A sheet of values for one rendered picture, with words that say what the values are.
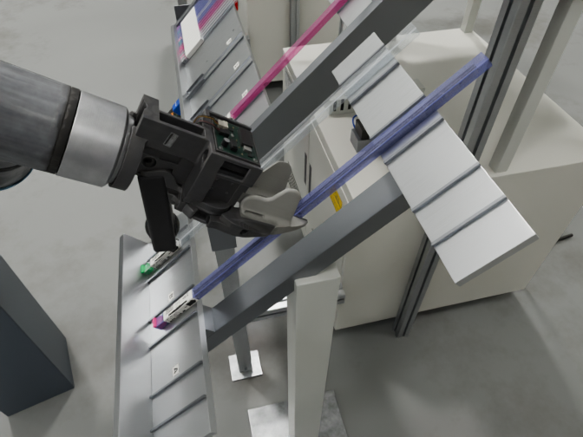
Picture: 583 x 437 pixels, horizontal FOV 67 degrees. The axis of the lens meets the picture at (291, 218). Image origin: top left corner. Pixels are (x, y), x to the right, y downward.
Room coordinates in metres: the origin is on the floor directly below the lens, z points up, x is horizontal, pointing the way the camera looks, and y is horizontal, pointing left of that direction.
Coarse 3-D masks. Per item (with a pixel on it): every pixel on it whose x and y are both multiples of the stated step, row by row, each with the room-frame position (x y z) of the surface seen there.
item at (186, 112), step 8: (176, 32) 1.21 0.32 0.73; (176, 40) 1.16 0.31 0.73; (176, 48) 1.11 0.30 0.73; (176, 56) 1.06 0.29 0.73; (176, 64) 1.03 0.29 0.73; (176, 72) 0.99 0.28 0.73; (184, 72) 1.01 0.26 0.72; (184, 80) 0.96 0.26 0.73; (184, 88) 0.92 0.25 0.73; (184, 96) 0.88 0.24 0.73; (184, 104) 0.85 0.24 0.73; (184, 112) 0.82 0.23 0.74
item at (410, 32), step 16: (400, 32) 0.49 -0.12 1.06; (416, 32) 0.48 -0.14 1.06; (384, 48) 0.49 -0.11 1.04; (400, 48) 0.48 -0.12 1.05; (368, 64) 0.48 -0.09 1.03; (384, 64) 0.48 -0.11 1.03; (352, 80) 0.47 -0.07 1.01; (368, 80) 0.47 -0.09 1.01; (336, 96) 0.47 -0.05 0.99; (320, 112) 0.46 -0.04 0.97; (304, 128) 0.45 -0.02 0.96; (288, 144) 0.45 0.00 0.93; (272, 160) 0.45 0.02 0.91; (192, 224) 0.43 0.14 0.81; (176, 240) 0.42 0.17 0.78; (144, 272) 0.40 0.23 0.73
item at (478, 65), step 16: (480, 64) 0.38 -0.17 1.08; (448, 80) 0.39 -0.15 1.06; (464, 80) 0.38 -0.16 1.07; (432, 96) 0.38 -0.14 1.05; (448, 96) 0.37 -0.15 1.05; (416, 112) 0.37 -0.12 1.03; (432, 112) 0.37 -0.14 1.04; (400, 128) 0.37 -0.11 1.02; (384, 144) 0.36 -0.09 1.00; (352, 160) 0.36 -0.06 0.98; (368, 160) 0.36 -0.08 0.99; (336, 176) 0.36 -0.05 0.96; (352, 176) 0.35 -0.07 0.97; (320, 192) 0.35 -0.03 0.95; (304, 208) 0.34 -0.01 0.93; (256, 240) 0.34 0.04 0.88; (272, 240) 0.33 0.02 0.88; (240, 256) 0.33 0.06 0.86; (224, 272) 0.32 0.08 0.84; (208, 288) 0.31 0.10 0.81; (160, 320) 0.30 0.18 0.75
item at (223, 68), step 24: (240, 24) 0.99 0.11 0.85; (216, 48) 0.98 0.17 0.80; (240, 48) 0.90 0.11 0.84; (192, 72) 0.98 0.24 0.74; (216, 72) 0.89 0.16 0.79; (240, 72) 0.82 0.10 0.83; (192, 96) 0.89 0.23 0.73; (216, 96) 0.81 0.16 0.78; (240, 96) 0.75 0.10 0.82; (264, 96) 0.69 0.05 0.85; (192, 120) 0.81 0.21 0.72; (240, 120) 0.69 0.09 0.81
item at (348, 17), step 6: (330, 0) 0.79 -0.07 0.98; (348, 0) 0.74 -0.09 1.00; (354, 0) 0.74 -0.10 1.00; (360, 0) 0.72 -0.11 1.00; (366, 0) 0.71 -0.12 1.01; (342, 6) 0.74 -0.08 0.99; (348, 6) 0.73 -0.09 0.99; (354, 6) 0.72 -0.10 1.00; (360, 6) 0.71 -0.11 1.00; (366, 6) 0.70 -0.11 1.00; (342, 12) 0.73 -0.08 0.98; (348, 12) 0.72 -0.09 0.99; (354, 12) 0.71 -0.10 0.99; (360, 12) 0.70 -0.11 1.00; (342, 18) 0.72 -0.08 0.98; (348, 18) 0.71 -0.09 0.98; (354, 18) 0.69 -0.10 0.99; (348, 24) 0.69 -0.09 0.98
